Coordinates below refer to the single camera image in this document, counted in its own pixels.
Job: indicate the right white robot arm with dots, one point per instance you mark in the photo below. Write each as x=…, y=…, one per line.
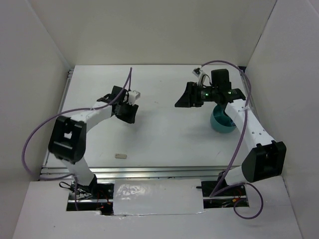
x=266, y=156

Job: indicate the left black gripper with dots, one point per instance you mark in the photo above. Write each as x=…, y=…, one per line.
x=130, y=117

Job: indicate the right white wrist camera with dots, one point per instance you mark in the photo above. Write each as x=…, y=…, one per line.
x=201, y=76

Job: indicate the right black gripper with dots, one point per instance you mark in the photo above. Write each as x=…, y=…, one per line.
x=190, y=97

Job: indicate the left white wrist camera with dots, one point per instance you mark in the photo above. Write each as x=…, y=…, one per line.
x=133, y=96

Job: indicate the aluminium front rail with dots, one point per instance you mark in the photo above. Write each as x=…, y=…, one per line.
x=144, y=173

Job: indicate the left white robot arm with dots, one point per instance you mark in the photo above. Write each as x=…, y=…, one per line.
x=68, y=139

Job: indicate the teal round divided organizer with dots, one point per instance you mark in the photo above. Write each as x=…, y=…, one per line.
x=220, y=122

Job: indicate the grey rectangular eraser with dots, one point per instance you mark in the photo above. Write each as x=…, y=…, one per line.
x=120, y=156

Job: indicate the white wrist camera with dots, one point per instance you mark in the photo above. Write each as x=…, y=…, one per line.
x=133, y=96
x=201, y=76

